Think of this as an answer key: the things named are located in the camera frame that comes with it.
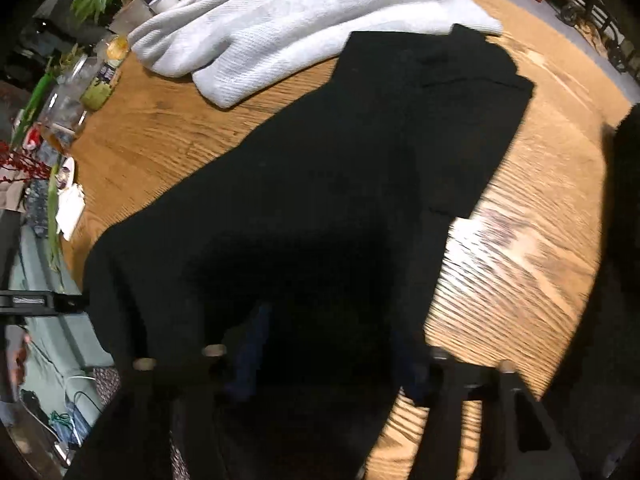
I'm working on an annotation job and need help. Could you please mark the light grey folded sweater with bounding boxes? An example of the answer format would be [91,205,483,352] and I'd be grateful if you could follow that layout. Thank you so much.
[128,0,502,110]

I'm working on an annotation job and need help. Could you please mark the white plate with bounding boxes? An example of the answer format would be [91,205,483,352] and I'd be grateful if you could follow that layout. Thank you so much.
[56,157,76,192]

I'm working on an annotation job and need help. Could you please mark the white folded napkin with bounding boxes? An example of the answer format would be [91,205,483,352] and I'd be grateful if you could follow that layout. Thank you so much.
[55,184,86,242]

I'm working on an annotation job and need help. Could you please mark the black fuzzy chair cushion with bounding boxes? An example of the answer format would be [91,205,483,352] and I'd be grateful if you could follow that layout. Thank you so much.
[541,106,639,479]

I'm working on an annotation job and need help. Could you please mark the black knit sweater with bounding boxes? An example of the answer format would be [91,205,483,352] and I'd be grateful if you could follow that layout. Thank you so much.
[84,25,534,479]

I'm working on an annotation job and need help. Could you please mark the clear glass jar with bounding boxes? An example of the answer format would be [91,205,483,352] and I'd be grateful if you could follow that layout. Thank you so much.
[38,54,101,153]

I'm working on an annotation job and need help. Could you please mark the red berry branches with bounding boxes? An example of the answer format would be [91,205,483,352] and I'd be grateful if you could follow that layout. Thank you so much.
[0,141,51,183]

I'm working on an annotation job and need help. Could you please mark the glass jar green label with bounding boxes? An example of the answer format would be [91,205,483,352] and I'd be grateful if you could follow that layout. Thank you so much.
[80,62,122,112]

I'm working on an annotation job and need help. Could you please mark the person left hand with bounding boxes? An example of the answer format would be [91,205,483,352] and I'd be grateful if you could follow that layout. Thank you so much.
[6,325,30,387]

